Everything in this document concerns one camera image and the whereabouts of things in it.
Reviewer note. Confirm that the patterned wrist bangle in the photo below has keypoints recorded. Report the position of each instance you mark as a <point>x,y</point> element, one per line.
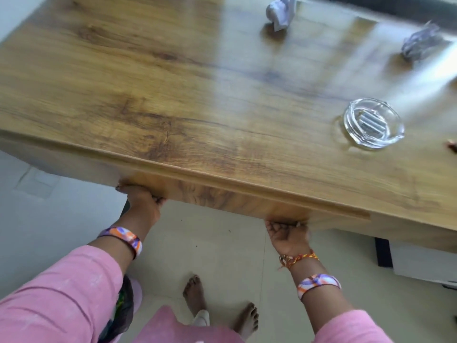
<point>125,237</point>
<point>317,282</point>

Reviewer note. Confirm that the pink sleeve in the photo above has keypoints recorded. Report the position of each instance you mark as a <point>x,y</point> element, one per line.
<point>353,330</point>
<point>60,300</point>

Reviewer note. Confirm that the person's left hand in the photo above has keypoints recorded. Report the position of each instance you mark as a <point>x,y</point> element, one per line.
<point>143,207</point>

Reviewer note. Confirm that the pink tunic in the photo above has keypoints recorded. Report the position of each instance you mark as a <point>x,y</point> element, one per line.
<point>178,332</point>

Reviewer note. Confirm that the pink left sleeve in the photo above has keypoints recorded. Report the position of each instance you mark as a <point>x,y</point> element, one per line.
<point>60,300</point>

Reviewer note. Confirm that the person's left forearm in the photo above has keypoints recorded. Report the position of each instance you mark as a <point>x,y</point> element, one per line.
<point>118,250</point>

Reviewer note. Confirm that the pink trash bin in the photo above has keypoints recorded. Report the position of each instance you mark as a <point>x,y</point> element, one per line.
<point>121,310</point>

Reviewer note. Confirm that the patterned right wrist bangle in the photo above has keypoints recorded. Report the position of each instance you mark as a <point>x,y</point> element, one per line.
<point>317,282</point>

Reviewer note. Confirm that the person's right hand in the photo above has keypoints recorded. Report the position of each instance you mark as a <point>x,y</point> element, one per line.
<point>289,239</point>

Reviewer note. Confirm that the white glue stick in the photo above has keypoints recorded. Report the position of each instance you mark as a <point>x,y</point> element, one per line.
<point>371,119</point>

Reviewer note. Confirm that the clear glass ashtray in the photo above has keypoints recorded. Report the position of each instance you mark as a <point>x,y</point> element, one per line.
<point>392,132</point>

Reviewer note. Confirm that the white paper ball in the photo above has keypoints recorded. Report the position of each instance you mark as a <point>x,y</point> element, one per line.
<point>280,12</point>

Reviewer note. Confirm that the white trouser leg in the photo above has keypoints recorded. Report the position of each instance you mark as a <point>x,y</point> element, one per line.
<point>201,317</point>

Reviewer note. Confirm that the pink right sleeve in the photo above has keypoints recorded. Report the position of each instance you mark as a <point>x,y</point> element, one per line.
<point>353,330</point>

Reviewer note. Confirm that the wooden drawer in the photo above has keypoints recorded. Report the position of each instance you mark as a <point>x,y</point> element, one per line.
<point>214,196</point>

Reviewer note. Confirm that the person's bare foot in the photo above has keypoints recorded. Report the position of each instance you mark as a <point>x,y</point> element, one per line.
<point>246,317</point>
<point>194,292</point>

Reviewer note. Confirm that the patterned left wrist bangle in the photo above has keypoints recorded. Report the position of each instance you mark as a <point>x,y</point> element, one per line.
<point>125,237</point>

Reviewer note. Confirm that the person's right forearm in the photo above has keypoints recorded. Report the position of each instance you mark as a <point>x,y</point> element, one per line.
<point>317,303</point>

